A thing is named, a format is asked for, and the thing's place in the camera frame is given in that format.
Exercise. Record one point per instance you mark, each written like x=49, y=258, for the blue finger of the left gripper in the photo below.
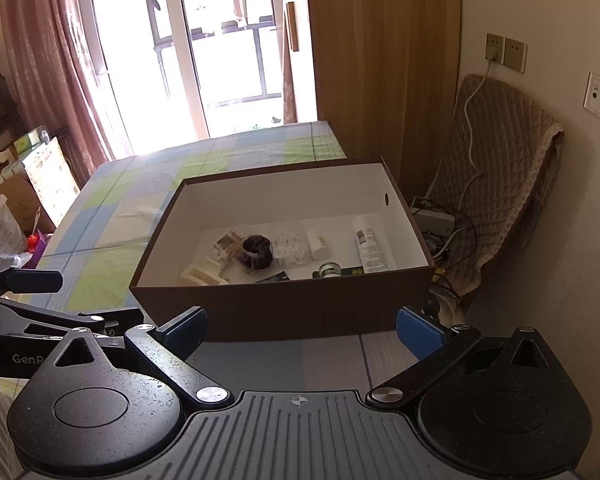
x=115, y=322
x=33, y=281

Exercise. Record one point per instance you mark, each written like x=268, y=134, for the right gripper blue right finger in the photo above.
x=420, y=336

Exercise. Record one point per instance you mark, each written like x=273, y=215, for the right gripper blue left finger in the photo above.
x=183, y=334

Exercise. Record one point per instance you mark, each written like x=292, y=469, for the cream plastic hair claw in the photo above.
x=208, y=274

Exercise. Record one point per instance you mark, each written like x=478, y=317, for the cotton swab bag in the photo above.
x=226, y=247

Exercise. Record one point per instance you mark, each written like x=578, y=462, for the blue tube white cap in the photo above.
x=373, y=251

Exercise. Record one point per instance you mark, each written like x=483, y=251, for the dark purple velvet scrunchie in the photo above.
x=256, y=254

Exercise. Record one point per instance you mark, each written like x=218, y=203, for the green Mentholatum blister card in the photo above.
x=334, y=270

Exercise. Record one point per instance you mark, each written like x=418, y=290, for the clear box of floss picks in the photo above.
x=290, y=247

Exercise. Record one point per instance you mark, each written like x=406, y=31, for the white pill bottle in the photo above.
x=318, y=247

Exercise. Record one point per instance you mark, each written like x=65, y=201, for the dark green small tube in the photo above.
x=275, y=278

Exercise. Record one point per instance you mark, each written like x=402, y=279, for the purple tray on floor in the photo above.
x=37, y=243

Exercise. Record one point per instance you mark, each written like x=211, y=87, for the clear plastic bag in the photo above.
x=12, y=240

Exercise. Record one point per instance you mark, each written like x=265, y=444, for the brown cardboard carton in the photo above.
x=23, y=203

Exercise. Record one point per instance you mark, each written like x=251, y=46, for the checkered bed sheet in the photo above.
x=141, y=221

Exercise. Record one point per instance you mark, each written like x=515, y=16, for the white power adapter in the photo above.
x=434, y=222

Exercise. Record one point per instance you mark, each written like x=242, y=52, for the brown cardboard storage box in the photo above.
x=324, y=196

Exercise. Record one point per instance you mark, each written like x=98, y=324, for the quilted beige chair cover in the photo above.
x=495, y=175

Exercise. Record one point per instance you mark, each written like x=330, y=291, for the pink curtain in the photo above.
x=54, y=78

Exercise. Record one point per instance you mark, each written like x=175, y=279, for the white wall socket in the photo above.
x=508, y=52

